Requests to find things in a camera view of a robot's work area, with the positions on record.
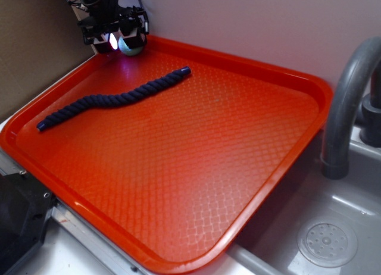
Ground dark grey faucet handle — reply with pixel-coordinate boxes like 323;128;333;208
360;63;380;148

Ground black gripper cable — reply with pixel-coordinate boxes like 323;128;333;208
130;0;150;36

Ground green dimpled foam ball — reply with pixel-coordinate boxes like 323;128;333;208
118;38;143;57

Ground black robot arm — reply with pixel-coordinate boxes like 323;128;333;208
65;0;149;57

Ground grey plastic sink basin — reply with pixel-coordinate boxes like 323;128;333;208
228;136;380;274

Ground brown cardboard panel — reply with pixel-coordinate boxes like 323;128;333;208
1;0;94;121

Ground round sink drain strainer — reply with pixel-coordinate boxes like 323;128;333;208
297;217;358;268

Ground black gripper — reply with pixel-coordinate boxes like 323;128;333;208
78;5;147;54

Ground grey curved faucet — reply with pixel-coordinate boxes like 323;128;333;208
320;36;380;180

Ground black box at lower left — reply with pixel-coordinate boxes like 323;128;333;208
1;173;55;274

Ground orange plastic tray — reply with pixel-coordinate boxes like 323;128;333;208
1;36;332;274

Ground dark blue twisted rope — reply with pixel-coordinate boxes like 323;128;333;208
36;66;191;133

